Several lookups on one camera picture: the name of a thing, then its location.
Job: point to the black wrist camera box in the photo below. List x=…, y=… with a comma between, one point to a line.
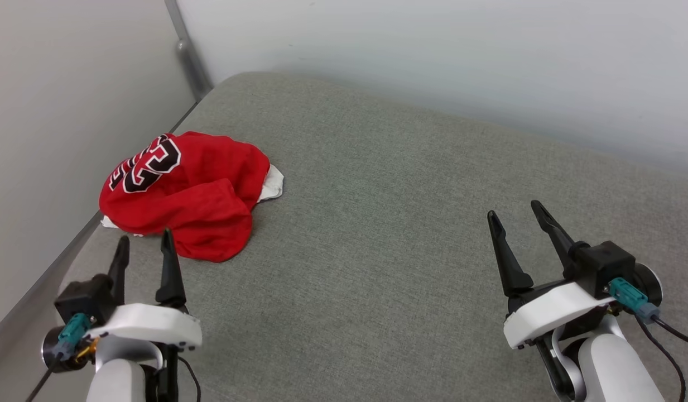
x=603, y=268
x=84, y=296

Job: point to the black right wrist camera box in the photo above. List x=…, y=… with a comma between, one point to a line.
x=603, y=268

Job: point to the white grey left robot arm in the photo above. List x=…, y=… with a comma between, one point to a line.
x=118, y=379

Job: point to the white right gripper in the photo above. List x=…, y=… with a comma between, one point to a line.
x=550, y=312

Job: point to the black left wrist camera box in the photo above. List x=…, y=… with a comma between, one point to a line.
x=84, y=296

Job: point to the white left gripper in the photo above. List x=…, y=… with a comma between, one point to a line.
x=148, y=325

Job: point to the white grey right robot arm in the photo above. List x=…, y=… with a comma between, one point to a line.
x=617, y=371

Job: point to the grey metal pole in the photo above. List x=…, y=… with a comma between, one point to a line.
x=188, y=56

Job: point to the red basketball jersey number 23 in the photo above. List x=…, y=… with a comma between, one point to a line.
x=198, y=195

